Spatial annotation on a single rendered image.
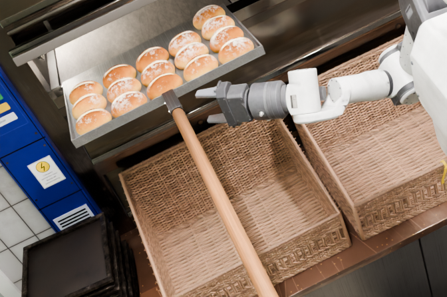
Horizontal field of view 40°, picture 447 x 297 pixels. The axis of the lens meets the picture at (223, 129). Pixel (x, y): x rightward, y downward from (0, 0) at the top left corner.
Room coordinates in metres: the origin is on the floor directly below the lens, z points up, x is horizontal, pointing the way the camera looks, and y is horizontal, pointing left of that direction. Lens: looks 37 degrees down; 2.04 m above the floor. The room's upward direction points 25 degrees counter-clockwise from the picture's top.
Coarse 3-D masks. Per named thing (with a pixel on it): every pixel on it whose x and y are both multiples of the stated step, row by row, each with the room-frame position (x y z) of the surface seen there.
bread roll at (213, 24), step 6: (210, 18) 1.56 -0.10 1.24; (216, 18) 1.55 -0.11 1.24; (222, 18) 1.54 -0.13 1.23; (228, 18) 1.55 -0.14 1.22; (204, 24) 1.56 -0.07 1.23; (210, 24) 1.54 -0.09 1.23; (216, 24) 1.53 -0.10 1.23; (222, 24) 1.53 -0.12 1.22; (228, 24) 1.53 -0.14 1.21; (234, 24) 1.54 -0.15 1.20; (204, 30) 1.54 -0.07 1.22; (210, 30) 1.53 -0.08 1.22; (216, 30) 1.53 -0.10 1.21; (204, 36) 1.54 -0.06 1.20; (210, 36) 1.53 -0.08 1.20
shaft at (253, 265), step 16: (176, 112) 1.24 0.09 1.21; (192, 144) 1.10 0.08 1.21; (208, 160) 1.03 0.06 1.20; (208, 176) 0.97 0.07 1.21; (224, 192) 0.92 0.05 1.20; (224, 208) 0.87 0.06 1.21; (224, 224) 0.84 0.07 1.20; (240, 224) 0.82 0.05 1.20; (240, 240) 0.77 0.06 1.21; (240, 256) 0.75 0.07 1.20; (256, 256) 0.73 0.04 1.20; (256, 272) 0.69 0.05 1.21; (256, 288) 0.67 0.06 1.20; (272, 288) 0.65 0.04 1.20
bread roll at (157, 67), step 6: (162, 60) 1.47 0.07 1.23; (150, 66) 1.45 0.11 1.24; (156, 66) 1.45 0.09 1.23; (162, 66) 1.45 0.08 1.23; (168, 66) 1.45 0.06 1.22; (144, 72) 1.45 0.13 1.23; (150, 72) 1.44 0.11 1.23; (156, 72) 1.44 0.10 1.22; (162, 72) 1.44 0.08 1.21; (168, 72) 1.44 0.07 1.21; (174, 72) 1.45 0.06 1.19; (144, 78) 1.44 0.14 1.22; (150, 78) 1.44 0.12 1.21; (144, 84) 1.44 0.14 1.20
